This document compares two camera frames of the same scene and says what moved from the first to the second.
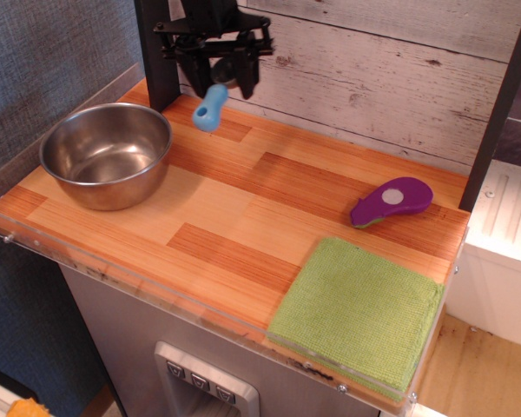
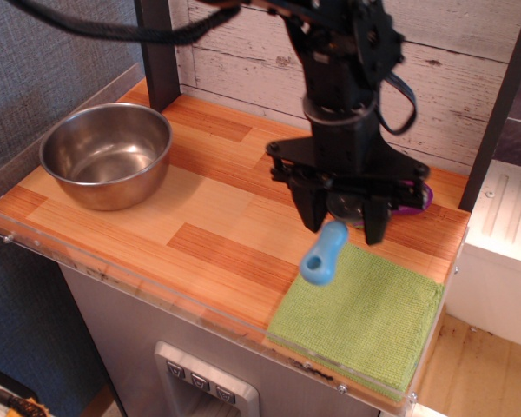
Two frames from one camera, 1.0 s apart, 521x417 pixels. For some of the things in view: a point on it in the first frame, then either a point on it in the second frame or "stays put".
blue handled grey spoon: x=225 y=76 → x=319 y=264
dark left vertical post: x=161 y=73 stays put
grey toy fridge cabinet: x=164 y=360 stays put
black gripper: x=214 y=28 → x=348 y=152
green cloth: x=360 y=313 stays put
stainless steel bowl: x=108 y=156 stays put
